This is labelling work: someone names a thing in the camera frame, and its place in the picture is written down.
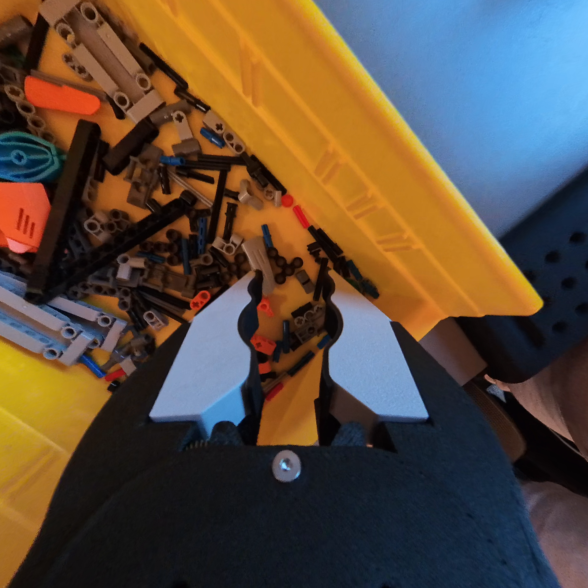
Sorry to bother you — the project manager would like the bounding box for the person's leg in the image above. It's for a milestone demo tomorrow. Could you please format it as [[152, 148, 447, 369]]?
[[486, 358, 588, 588]]

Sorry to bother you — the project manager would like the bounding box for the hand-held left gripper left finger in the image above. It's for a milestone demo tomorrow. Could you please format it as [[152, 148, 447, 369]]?
[[148, 271, 265, 446]]

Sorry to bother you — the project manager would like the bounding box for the long black beam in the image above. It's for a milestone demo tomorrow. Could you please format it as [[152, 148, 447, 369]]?
[[28, 190, 196, 299], [28, 120, 102, 295]]

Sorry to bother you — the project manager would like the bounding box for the brown ribbed strap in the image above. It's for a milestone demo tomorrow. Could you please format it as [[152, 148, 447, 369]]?
[[464, 381, 526, 460]]

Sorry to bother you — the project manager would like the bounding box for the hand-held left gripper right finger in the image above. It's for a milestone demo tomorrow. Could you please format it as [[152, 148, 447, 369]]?
[[315, 270, 431, 446]]

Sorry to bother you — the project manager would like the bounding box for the yellow plastic bin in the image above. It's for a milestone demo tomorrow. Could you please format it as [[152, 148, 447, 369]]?
[[0, 0, 545, 588]]

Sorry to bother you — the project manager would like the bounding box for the pile of building block parts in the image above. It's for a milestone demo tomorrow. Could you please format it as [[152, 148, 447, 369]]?
[[0, 0, 382, 405]]

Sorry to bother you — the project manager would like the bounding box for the orange fairing piece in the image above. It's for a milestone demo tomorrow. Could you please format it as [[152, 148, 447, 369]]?
[[0, 183, 51, 253]]

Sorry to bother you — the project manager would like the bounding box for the long tan panel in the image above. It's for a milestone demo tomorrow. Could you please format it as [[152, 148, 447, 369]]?
[[39, 0, 166, 122]]

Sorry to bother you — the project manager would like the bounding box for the orange blade piece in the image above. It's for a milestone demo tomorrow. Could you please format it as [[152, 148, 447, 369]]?
[[24, 76, 101, 115]]

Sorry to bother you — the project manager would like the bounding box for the long grey panel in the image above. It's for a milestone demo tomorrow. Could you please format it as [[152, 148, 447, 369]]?
[[0, 271, 115, 341], [0, 312, 127, 367]]

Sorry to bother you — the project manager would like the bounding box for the beige block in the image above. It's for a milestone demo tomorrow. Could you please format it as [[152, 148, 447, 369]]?
[[420, 319, 488, 383]]

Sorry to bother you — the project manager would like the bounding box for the teal ribbed piece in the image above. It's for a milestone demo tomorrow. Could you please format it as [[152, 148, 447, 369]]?
[[0, 131, 65, 182]]

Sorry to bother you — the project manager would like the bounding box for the black perforated panel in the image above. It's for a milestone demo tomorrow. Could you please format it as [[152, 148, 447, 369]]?
[[457, 172, 588, 384]]

